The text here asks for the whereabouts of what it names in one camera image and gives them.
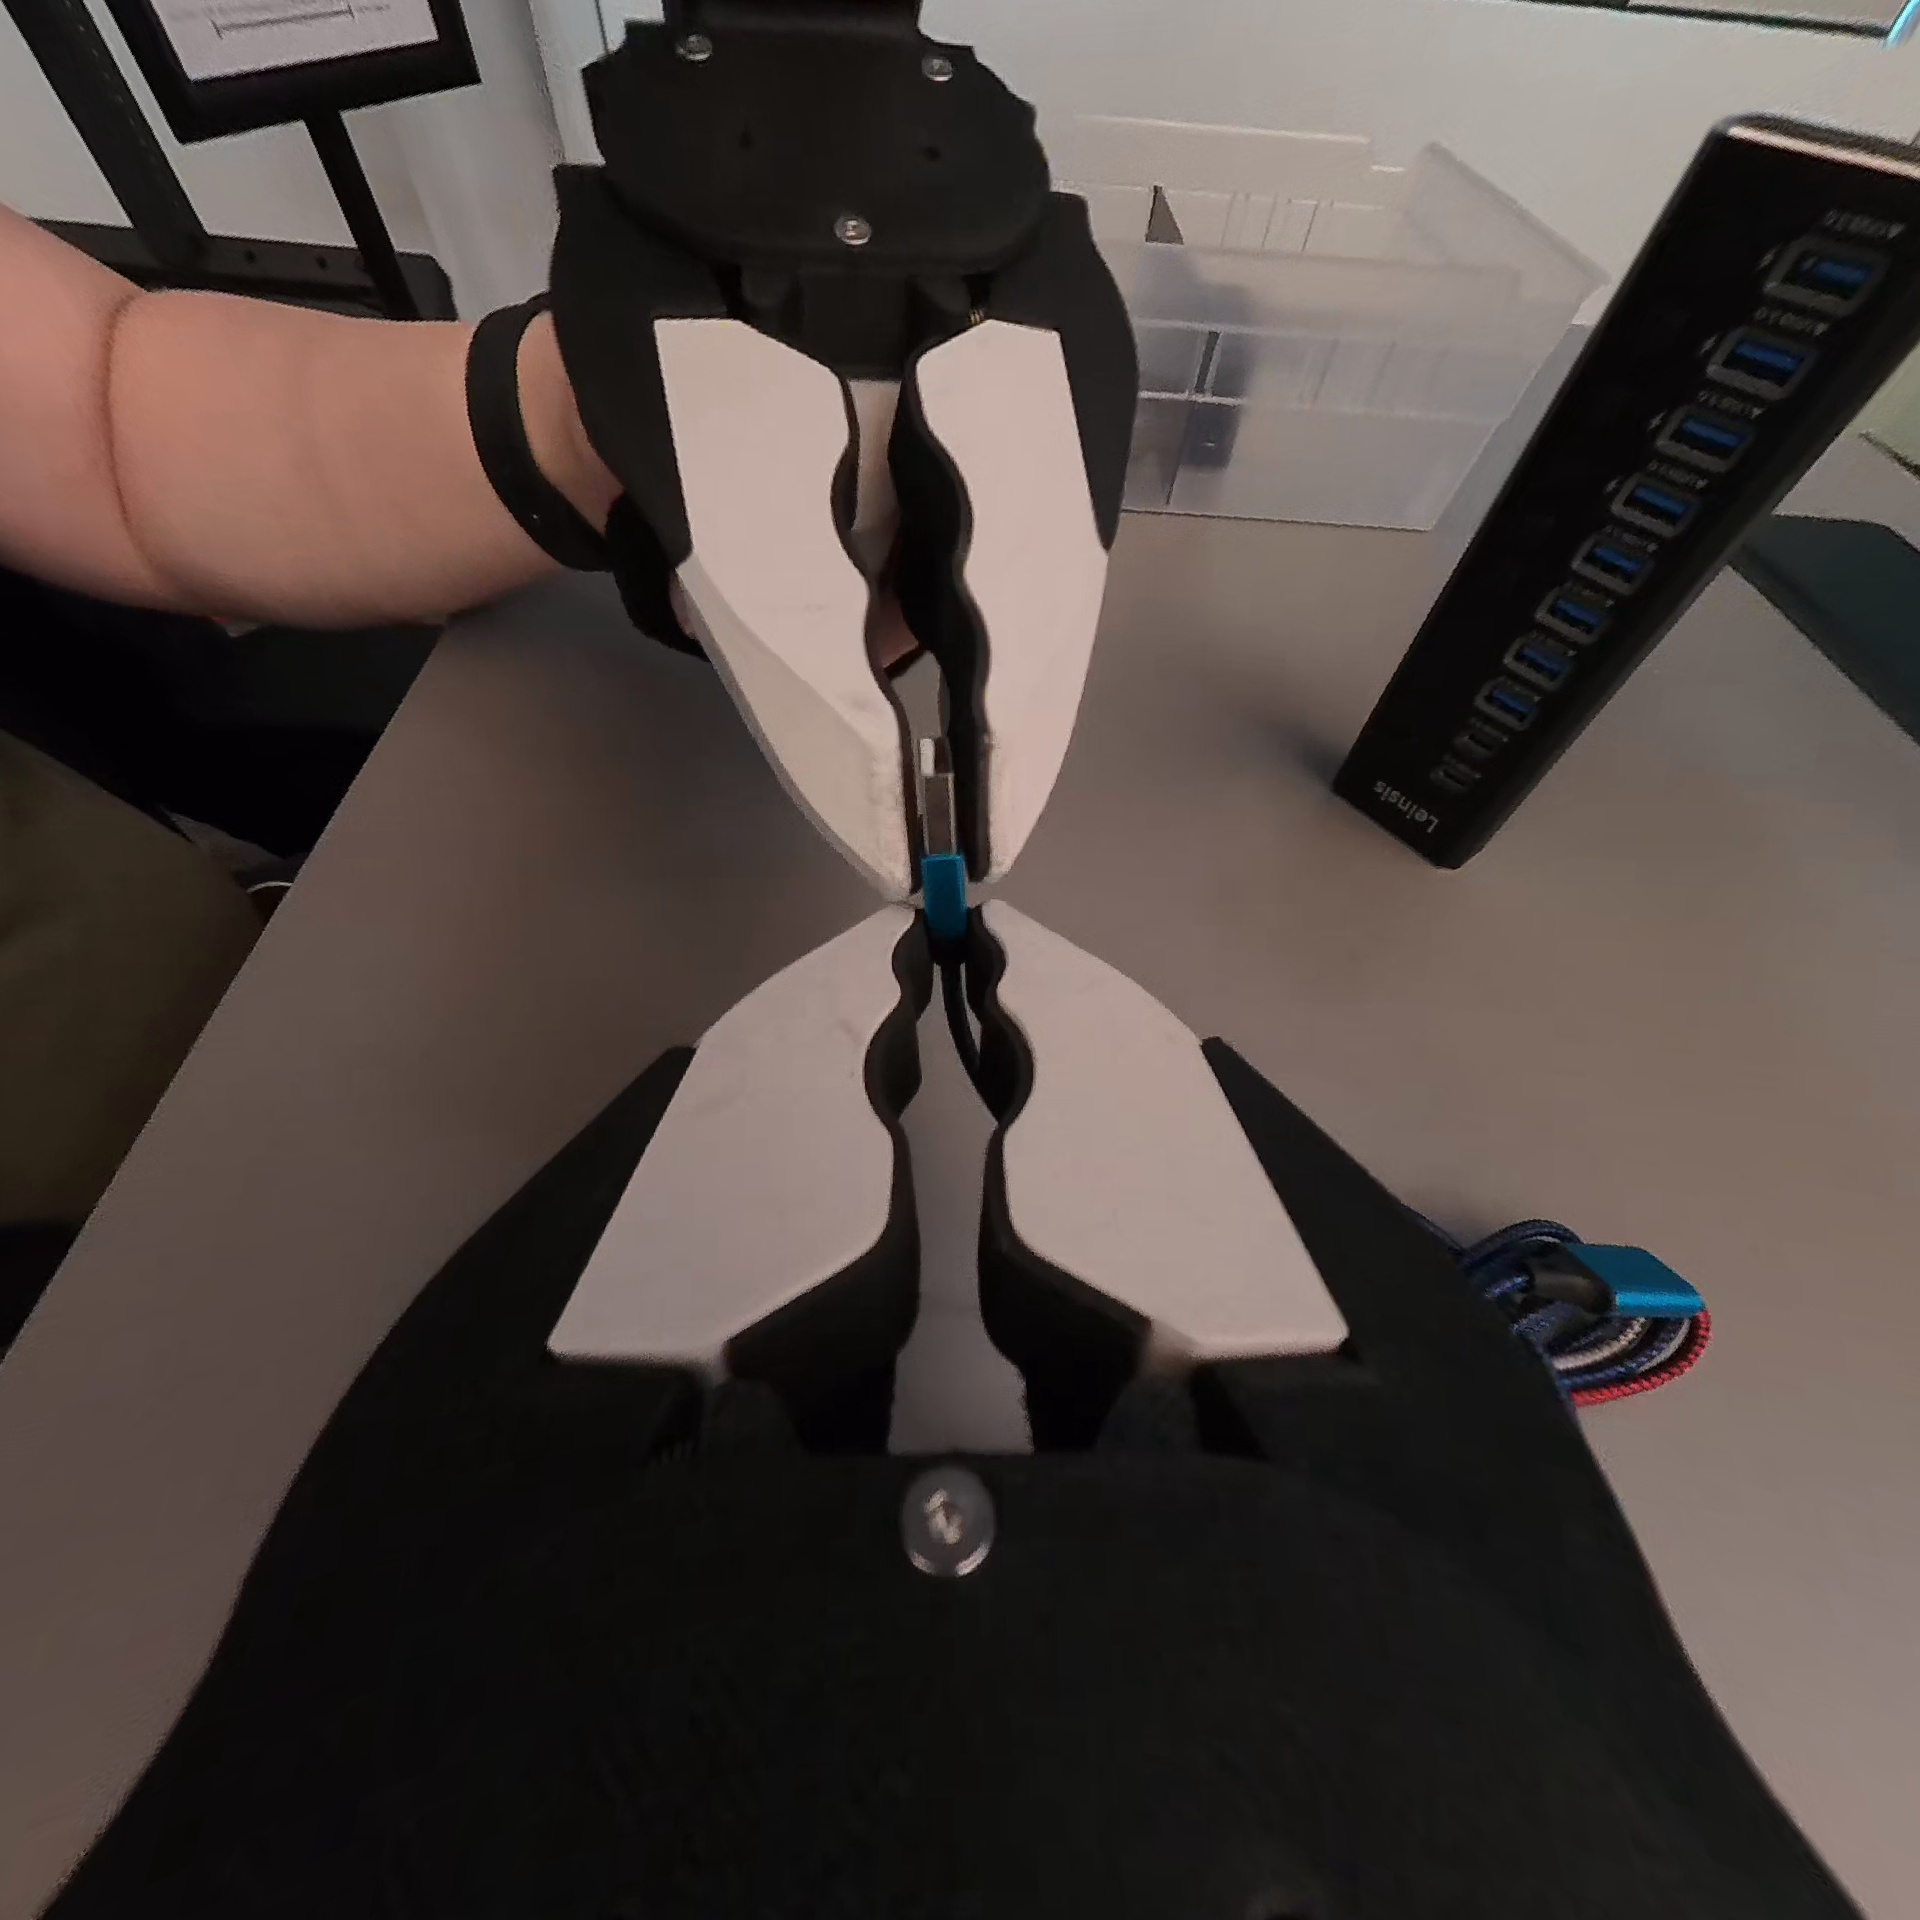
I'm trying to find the blue braided USB cable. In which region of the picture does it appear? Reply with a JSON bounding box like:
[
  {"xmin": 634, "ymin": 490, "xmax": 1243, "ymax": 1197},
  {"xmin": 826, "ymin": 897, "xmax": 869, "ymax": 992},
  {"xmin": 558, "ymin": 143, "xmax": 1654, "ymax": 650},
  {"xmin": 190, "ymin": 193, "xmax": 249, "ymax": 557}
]
[{"xmin": 910, "ymin": 729, "xmax": 1717, "ymax": 1414}]

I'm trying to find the person's left forearm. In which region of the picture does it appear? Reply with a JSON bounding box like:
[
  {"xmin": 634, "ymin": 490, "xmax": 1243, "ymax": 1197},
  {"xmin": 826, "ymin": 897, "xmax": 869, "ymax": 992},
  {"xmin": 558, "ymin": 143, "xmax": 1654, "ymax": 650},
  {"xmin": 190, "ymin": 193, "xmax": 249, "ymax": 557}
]
[{"xmin": 0, "ymin": 204, "xmax": 564, "ymax": 633}]

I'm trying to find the person's left hand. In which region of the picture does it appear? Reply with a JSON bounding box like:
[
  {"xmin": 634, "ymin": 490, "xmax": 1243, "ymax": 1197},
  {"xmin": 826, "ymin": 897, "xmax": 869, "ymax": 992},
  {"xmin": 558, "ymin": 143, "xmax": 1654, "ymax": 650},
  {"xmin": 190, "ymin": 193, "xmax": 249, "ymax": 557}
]
[{"xmin": 515, "ymin": 308, "xmax": 634, "ymax": 528}]

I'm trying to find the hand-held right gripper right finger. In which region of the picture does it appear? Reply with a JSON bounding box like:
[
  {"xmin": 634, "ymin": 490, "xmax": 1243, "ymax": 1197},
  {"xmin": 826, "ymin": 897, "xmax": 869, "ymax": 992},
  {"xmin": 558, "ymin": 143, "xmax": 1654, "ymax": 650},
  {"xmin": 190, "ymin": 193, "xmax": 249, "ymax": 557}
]
[{"xmin": 974, "ymin": 898, "xmax": 1348, "ymax": 1451}]

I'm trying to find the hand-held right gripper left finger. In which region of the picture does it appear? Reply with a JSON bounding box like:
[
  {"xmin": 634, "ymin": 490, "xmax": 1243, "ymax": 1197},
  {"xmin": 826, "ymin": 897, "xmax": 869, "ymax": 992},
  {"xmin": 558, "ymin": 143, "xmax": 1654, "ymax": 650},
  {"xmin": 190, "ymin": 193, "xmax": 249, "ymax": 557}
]
[{"xmin": 546, "ymin": 906, "xmax": 921, "ymax": 1451}]

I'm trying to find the black framed marker sign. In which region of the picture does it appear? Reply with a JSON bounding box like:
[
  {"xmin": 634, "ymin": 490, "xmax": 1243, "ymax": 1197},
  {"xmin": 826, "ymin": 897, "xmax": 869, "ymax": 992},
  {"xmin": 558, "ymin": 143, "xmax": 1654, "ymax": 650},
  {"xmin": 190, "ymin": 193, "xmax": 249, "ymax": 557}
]
[{"xmin": 29, "ymin": 0, "xmax": 487, "ymax": 323}]

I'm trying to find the black wristband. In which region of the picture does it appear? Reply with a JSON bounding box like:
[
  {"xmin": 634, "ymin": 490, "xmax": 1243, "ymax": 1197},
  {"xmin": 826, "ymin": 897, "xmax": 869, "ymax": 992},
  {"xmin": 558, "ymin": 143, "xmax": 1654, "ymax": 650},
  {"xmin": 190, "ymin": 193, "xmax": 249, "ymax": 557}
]
[{"xmin": 468, "ymin": 297, "xmax": 620, "ymax": 576}]

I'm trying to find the black USB hub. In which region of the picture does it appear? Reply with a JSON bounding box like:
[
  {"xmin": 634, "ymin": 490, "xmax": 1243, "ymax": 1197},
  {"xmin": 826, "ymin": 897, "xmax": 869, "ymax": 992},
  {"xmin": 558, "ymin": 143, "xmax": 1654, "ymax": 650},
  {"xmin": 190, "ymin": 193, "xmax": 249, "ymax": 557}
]
[{"xmin": 1334, "ymin": 118, "xmax": 1920, "ymax": 873}]

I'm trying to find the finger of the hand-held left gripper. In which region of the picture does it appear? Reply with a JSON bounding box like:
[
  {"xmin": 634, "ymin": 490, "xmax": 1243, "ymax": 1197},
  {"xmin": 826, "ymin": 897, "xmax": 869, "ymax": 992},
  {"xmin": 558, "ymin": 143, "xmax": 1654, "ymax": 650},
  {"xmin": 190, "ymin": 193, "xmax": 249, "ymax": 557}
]
[
  {"xmin": 894, "ymin": 316, "xmax": 1116, "ymax": 888},
  {"xmin": 650, "ymin": 316, "xmax": 920, "ymax": 904}
]

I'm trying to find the clear plastic bin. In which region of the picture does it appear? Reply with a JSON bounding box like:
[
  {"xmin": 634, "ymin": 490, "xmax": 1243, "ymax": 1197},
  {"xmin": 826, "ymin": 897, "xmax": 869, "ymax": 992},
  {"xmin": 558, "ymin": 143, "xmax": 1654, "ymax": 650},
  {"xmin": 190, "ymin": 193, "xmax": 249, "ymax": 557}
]
[{"xmin": 1052, "ymin": 118, "xmax": 1615, "ymax": 532}]

